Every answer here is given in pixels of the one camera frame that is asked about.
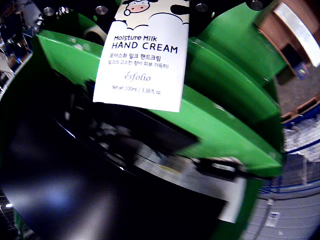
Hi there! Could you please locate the green metal cabinet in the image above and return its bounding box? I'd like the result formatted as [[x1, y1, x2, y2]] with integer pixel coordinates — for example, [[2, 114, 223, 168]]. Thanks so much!
[[0, 11, 287, 240]]

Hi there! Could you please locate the wooden pallet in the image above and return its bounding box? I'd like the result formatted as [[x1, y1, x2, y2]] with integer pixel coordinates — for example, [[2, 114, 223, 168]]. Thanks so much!
[[281, 93, 320, 124]]

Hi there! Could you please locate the dark blue box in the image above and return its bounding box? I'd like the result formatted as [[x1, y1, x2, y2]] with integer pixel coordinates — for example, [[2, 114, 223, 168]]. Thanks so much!
[[279, 43, 314, 81]]

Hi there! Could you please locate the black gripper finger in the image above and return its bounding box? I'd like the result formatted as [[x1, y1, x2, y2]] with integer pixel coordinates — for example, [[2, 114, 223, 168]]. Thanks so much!
[[188, 0, 276, 39], [39, 0, 121, 35]]

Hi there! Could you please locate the cow print hand cream box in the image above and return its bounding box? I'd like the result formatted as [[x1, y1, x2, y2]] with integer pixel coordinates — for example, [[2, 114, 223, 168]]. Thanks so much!
[[92, 0, 191, 113]]

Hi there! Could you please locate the cardboard box with tall boxes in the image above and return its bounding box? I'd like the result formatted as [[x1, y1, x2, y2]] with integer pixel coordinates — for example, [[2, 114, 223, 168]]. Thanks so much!
[[253, 0, 320, 81]]

